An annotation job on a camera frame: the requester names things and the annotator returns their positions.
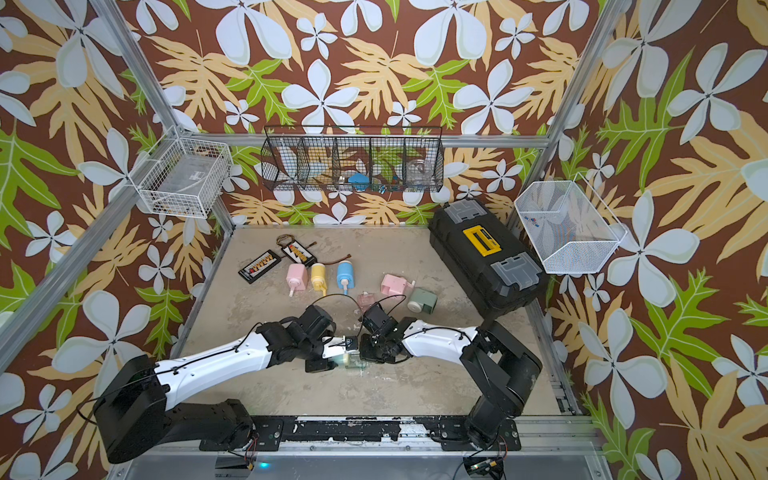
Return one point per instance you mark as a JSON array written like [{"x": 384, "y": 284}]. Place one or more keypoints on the aluminium frame post right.
[{"x": 599, "y": 39}]

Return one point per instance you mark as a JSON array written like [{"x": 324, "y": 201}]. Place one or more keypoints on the black charging board left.
[{"x": 259, "y": 267}]

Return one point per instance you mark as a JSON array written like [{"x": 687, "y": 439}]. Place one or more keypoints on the clear green tray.
[{"x": 360, "y": 364}]

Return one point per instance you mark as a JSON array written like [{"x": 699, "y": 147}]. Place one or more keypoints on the green pencil sharpener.
[
  {"x": 422, "y": 301},
  {"x": 342, "y": 359}
]

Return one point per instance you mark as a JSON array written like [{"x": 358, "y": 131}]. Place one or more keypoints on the white wire basket left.
[{"x": 182, "y": 175}]

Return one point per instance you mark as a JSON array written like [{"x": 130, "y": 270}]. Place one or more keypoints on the aluminium frame post left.
[{"x": 146, "y": 80}]

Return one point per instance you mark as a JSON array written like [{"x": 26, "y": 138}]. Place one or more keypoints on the black wire basket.
[{"x": 354, "y": 159}]

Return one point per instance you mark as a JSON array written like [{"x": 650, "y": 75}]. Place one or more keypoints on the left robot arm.
[{"x": 148, "y": 402}]

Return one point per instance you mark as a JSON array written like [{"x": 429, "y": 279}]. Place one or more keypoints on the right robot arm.
[{"x": 504, "y": 370}]

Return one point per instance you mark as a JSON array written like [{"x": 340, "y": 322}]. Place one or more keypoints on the pink pencil sharpener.
[
  {"x": 296, "y": 278},
  {"x": 393, "y": 285}
]

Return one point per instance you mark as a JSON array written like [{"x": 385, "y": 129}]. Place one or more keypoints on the black charging board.
[
  {"x": 298, "y": 253},
  {"x": 259, "y": 267}
]

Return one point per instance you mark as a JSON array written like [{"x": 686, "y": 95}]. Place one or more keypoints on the black charging board right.
[{"x": 298, "y": 253}]

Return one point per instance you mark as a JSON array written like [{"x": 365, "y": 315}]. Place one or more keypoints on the blue pencil sharpener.
[{"x": 345, "y": 276}]

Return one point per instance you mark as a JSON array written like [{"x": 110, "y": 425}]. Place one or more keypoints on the black yellow-latch toolbox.
[{"x": 497, "y": 272}]

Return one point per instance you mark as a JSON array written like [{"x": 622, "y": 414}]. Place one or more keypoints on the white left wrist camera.
[{"x": 340, "y": 346}]

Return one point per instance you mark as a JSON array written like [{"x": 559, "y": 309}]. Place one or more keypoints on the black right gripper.
[{"x": 364, "y": 351}]

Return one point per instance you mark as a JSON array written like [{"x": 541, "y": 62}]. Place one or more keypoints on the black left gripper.
[{"x": 319, "y": 365}]

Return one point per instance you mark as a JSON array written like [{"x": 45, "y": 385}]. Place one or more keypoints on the clear pink tray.
[{"x": 366, "y": 300}]

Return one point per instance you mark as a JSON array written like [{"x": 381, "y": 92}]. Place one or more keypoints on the yellow pencil sharpener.
[{"x": 318, "y": 278}]

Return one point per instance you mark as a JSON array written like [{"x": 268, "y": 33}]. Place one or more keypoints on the white mesh basket right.
[{"x": 571, "y": 228}]

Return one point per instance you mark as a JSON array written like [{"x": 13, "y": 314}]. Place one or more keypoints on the aluminium frame post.
[
  {"x": 599, "y": 39},
  {"x": 146, "y": 80}
]

